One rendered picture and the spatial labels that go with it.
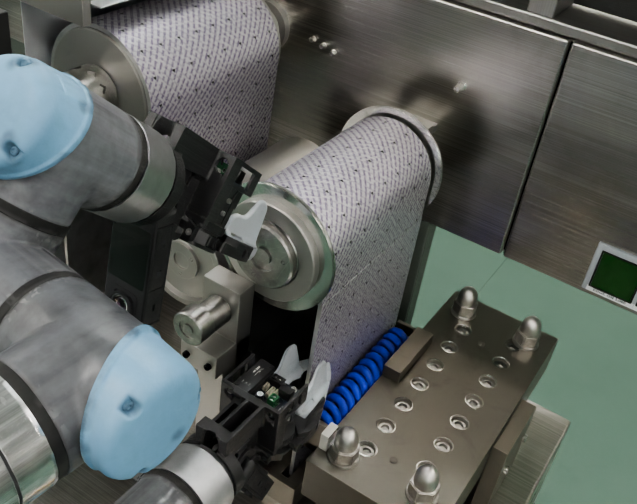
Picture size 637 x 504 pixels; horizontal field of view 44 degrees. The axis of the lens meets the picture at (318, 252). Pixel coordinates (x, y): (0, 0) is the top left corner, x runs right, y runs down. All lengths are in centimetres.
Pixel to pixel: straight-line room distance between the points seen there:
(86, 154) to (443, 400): 63
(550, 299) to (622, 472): 78
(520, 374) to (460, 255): 205
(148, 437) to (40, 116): 19
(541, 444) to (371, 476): 36
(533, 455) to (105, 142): 82
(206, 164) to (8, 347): 25
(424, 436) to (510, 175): 34
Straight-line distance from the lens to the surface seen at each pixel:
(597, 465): 251
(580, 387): 272
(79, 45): 92
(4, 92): 50
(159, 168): 58
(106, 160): 53
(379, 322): 104
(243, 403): 78
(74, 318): 46
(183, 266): 93
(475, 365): 108
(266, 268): 82
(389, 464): 93
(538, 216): 104
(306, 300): 83
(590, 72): 96
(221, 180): 66
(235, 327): 86
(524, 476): 115
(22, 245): 52
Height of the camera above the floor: 173
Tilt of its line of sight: 36 degrees down
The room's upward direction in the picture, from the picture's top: 9 degrees clockwise
